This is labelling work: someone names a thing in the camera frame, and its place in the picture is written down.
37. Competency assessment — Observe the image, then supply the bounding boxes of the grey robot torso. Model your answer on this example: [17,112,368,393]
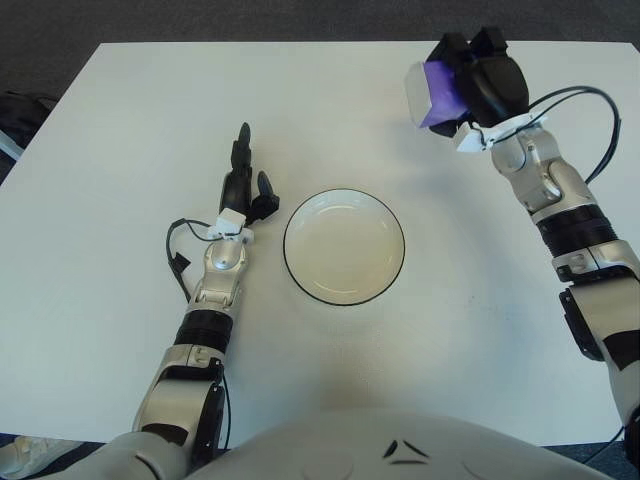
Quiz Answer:
[64,410,621,480]

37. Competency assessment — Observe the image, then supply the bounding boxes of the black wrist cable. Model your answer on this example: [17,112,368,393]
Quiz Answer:
[474,86,625,184]
[166,217,224,304]

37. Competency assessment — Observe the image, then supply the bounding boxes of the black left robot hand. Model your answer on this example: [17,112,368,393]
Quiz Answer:
[219,121,280,226]

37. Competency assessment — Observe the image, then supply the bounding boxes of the white shoe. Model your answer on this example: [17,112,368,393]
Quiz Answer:
[0,434,84,476]

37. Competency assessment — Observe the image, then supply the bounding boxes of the white plate with black rim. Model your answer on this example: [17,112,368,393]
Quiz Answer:
[282,187,406,306]

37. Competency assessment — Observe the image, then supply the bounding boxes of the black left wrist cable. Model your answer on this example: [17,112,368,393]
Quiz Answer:
[166,217,224,304]

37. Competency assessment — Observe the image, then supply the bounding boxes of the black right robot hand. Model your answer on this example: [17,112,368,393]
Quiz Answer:
[429,27,531,139]

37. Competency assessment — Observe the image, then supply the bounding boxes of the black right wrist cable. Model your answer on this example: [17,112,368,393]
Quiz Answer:
[474,86,625,184]

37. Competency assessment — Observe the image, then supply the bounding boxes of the purple tissue paper pack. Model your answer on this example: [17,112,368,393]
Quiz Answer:
[404,59,471,130]

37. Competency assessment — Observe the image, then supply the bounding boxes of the black bag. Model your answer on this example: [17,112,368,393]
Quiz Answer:
[0,91,59,161]

